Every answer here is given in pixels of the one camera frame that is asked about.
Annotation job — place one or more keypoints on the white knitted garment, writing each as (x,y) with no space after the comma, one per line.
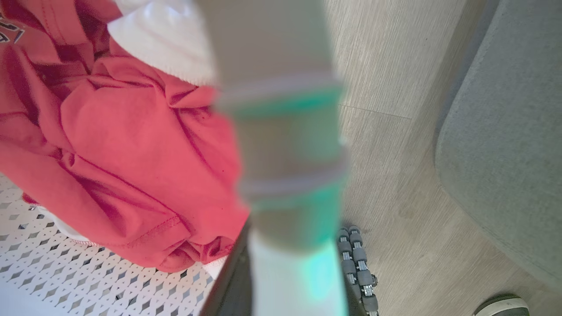
(162,39)

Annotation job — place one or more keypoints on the red t-shirt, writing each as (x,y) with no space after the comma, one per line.
(131,153)

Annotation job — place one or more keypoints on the grey roller robot wheel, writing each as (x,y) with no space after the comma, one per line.
(359,267)

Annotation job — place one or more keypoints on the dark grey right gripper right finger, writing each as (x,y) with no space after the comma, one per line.
(352,303)

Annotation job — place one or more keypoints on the grey shoe with white sole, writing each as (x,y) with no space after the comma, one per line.
(502,307)

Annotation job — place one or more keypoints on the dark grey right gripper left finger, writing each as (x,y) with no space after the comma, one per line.
(230,285)

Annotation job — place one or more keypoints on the grey fabric sofa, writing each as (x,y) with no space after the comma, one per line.
(505,145)

